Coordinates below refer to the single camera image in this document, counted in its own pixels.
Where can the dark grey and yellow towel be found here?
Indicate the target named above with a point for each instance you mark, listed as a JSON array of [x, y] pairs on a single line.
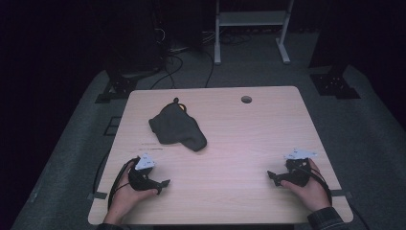
[[177, 129]]

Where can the person's right hand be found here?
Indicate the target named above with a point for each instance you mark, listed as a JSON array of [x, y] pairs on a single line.
[[311, 191]]

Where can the person's left hand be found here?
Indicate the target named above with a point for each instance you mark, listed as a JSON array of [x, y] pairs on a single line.
[[126, 198]]

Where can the black floor hatch frame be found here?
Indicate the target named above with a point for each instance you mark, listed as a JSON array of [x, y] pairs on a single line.
[[112, 126]]

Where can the grey tape strip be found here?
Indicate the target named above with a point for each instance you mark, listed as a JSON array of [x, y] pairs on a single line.
[[97, 195], [341, 193]]

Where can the white metal stand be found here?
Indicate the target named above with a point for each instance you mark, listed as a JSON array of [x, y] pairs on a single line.
[[252, 19]]

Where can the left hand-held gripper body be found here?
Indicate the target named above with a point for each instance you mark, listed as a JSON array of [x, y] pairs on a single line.
[[140, 175]]

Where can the black stand base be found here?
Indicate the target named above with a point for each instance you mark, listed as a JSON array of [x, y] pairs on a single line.
[[121, 86], [335, 84]]

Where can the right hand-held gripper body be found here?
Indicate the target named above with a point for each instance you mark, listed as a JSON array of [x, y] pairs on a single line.
[[298, 171]]

